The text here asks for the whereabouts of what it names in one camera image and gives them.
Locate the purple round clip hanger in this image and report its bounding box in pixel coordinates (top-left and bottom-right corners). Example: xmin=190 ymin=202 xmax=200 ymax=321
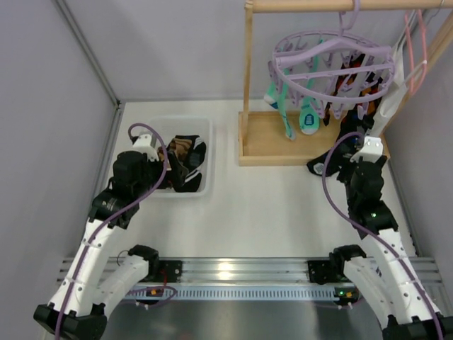
xmin=268 ymin=1 xmax=395 ymax=118

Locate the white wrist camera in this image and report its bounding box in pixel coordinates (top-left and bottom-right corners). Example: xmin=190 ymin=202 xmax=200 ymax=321
xmin=350 ymin=136 xmax=384 ymax=163
xmin=132 ymin=132 xmax=159 ymax=162

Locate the aluminium mounting rail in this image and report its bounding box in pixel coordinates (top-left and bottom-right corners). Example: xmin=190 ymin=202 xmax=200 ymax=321
xmin=56 ymin=256 xmax=443 ymax=284

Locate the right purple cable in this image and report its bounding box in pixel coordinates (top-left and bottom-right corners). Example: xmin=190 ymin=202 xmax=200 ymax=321
xmin=322 ymin=131 xmax=447 ymax=340

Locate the pink clothes hanger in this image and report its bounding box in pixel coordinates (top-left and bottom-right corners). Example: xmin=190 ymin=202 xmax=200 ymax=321
xmin=403 ymin=8 xmax=429 ymax=96

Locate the argyle sock red yellow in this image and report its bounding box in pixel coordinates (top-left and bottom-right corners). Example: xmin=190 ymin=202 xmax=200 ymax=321
xmin=355 ymin=72 xmax=383 ymax=120

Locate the white plastic bin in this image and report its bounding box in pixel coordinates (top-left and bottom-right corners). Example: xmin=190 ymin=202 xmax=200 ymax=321
xmin=148 ymin=115 xmax=214 ymax=198

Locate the black grey blue sock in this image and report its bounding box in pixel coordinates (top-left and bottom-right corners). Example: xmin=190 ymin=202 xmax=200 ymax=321
xmin=306 ymin=110 xmax=374 ymax=177

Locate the brown striped sock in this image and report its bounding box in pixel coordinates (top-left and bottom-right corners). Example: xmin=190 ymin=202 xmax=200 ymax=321
xmin=166 ymin=136 xmax=193 ymax=163

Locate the teal sock with blue patch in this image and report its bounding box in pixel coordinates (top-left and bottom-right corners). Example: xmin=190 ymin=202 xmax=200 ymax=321
xmin=299 ymin=57 xmax=319 ymax=135

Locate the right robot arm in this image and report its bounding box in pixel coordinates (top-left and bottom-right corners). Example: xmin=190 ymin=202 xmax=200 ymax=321
xmin=329 ymin=156 xmax=452 ymax=339

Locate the purple cable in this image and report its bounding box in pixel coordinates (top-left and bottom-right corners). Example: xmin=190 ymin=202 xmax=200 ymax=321
xmin=322 ymin=131 xmax=447 ymax=340
xmin=52 ymin=123 xmax=178 ymax=340

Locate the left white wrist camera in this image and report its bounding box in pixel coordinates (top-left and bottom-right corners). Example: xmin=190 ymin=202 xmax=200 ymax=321
xmin=132 ymin=132 xmax=159 ymax=162

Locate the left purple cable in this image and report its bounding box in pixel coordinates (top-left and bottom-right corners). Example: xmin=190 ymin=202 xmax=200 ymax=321
xmin=52 ymin=123 xmax=178 ymax=340

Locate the teal sock left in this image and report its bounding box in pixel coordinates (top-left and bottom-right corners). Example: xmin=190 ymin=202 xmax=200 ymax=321
xmin=263 ymin=81 xmax=296 ymax=140

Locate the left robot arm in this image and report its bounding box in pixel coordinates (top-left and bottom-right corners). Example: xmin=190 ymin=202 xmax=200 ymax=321
xmin=33 ymin=151 xmax=169 ymax=339

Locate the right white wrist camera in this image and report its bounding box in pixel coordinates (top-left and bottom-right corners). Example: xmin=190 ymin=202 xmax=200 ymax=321
xmin=350 ymin=136 xmax=384 ymax=163

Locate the wooden clothes rack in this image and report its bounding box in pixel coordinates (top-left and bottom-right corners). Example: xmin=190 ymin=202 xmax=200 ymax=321
xmin=238 ymin=1 xmax=452 ymax=166

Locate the white tote bag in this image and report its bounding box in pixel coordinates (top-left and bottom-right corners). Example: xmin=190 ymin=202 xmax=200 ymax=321
xmin=369 ymin=45 xmax=407 ymax=137

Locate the slotted grey cable duct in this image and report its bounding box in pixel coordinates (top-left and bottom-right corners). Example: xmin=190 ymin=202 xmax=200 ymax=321
xmin=125 ymin=285 xmax=360 ymax=301

